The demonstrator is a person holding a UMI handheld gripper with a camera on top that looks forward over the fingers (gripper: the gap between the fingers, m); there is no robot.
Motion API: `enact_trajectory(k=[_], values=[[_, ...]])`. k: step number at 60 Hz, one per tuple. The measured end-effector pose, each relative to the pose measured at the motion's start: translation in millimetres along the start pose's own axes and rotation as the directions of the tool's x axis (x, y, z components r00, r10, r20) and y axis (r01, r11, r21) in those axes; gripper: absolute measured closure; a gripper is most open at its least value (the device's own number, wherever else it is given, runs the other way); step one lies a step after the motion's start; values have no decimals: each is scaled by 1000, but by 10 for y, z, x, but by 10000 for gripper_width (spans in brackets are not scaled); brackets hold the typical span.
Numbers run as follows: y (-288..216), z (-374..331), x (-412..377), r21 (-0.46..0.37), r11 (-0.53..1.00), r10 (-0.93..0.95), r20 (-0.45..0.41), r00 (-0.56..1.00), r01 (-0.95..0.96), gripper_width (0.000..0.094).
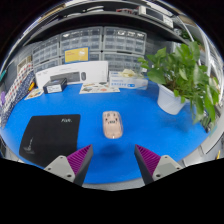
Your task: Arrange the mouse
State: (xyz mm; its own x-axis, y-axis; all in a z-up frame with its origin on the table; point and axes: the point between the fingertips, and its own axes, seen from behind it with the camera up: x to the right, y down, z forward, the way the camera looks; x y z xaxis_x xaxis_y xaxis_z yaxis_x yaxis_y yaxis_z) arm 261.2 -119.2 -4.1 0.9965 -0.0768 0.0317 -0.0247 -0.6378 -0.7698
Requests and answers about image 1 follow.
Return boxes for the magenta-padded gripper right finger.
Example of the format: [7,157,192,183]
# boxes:
[133,143,184,186]

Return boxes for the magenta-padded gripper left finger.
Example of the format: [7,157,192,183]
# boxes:
[43,143,94,187]

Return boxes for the transparent pink computer mouse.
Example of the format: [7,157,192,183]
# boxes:
[102,110,124,140]

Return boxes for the black mouse pad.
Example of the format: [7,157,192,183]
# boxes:
[18,114,82,169]

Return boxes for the small black box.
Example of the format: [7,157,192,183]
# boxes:
[42,77,69,95]

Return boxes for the large illustrated sticker sheet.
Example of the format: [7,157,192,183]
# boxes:
[78,81,121,95]

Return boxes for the patterned checkered cloth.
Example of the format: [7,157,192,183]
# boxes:
[0,61,36,129]

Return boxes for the green plant in white pot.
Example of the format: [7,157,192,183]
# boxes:
[137,41,221,125]

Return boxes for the white keyboard packaging box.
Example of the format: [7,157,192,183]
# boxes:
[34,60,110,90]

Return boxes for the yellow cardboard box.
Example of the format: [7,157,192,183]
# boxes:
[63,46,90,64]

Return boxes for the dark overhead shelf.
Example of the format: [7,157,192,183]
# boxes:
[19,0,188,46]

